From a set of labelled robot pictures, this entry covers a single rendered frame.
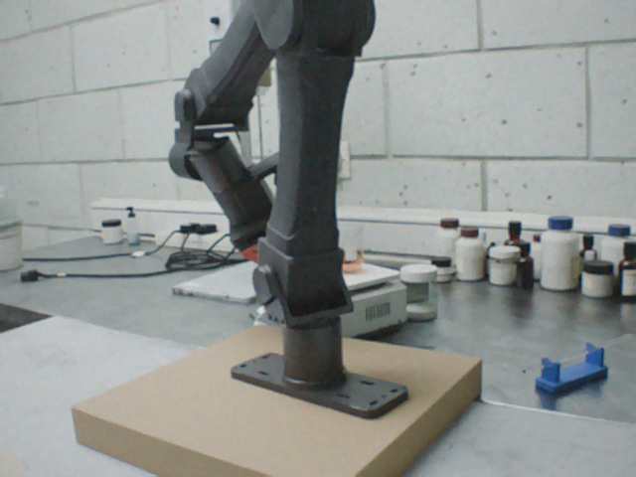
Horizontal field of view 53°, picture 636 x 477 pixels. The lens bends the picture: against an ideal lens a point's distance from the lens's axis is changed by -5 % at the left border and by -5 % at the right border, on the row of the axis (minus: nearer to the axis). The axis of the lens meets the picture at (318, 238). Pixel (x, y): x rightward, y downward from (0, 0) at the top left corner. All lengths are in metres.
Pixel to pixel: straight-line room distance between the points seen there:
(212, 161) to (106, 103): 1.35
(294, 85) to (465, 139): 0.87
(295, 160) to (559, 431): 0.38
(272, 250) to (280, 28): 0.22
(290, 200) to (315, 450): 0.24
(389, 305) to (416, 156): 0.57
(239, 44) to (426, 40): 0.81
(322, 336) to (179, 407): 0.16
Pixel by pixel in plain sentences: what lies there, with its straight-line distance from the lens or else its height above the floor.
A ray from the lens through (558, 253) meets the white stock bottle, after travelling 1.25.
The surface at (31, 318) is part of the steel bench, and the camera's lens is 1.36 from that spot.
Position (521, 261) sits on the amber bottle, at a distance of 1.26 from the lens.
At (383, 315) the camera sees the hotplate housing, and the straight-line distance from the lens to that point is 1.00.
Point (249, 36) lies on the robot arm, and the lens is 0.72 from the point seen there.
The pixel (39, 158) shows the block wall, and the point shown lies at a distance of 2.48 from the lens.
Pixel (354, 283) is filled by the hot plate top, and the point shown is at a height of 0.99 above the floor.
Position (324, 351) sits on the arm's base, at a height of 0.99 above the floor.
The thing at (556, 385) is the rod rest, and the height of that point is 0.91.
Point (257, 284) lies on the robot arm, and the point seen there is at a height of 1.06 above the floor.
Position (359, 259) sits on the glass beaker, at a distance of 1.01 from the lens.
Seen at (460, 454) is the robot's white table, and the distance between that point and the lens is 0.68.
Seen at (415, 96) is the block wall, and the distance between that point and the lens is 1.50.
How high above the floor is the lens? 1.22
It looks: 10 degrees down
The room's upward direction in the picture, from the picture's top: 3 degrees counter-clockwise
